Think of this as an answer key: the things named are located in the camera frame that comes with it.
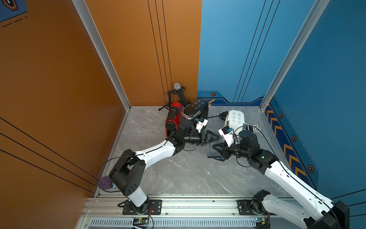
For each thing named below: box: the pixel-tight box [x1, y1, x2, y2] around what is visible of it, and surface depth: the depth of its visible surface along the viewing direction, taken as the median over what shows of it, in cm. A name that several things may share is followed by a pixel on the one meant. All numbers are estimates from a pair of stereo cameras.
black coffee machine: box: [181, 98, 209, 122], surface depth 90 cm
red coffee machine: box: [164, 101, 183, 137], surface depth 93 cm
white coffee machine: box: [226, 109, 249, 135], surface depth 84 cm
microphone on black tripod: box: [158, 82, 189, 111], surface depth 105 cm
